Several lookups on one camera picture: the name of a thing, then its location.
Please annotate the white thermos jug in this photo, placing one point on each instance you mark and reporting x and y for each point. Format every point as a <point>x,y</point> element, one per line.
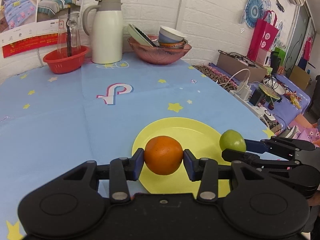
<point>103,23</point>

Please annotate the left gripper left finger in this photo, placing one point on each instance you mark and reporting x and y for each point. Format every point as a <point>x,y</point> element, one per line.
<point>74,203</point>

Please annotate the orange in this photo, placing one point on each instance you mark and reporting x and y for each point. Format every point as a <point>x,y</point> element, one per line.
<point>163,155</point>

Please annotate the yellow plastic plate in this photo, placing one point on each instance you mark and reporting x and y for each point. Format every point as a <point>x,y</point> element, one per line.
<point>177,134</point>

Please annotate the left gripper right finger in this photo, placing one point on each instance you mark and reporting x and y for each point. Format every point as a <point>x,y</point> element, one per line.
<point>250,203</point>

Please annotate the pink leaf bowl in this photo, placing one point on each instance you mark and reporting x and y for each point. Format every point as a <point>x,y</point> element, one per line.
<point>158,55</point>

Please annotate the blue star tablecloth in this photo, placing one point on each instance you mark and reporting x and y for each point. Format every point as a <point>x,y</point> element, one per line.
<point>52,123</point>

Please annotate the purple bed sheet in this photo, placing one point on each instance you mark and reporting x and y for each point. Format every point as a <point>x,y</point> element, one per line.
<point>283,99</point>

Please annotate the round green fruit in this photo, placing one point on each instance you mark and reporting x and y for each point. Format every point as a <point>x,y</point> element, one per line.
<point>232,140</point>

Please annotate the red plastic basket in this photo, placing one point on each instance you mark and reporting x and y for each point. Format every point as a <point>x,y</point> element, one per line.
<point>65,65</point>

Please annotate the green tilted plate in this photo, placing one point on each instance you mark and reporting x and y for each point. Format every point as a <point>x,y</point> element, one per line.
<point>140,36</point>

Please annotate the white charger with cable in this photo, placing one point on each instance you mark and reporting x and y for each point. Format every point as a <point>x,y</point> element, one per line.
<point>242,92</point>

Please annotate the brown cardboard box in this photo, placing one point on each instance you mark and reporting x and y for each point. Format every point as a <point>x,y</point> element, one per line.
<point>233,63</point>

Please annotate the stacked blue white bowls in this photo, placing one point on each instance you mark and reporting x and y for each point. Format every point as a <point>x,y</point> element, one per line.
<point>169,37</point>

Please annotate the white power strip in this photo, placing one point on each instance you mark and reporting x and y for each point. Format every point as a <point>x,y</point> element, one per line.
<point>258,111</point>

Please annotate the bedding wall poster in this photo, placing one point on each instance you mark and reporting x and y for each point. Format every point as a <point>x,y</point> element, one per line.
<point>32,24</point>

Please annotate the blue paper fan decoration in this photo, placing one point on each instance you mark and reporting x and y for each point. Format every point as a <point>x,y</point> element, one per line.
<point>252,12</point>

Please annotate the clear glass cup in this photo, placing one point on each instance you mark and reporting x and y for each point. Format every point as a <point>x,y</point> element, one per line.
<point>68,40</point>

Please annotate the pink gift bag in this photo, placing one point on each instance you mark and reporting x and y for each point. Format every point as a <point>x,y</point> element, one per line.
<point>263,36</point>

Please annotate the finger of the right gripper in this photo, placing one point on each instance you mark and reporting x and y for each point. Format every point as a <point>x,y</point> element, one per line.
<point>257,146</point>
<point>248,158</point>

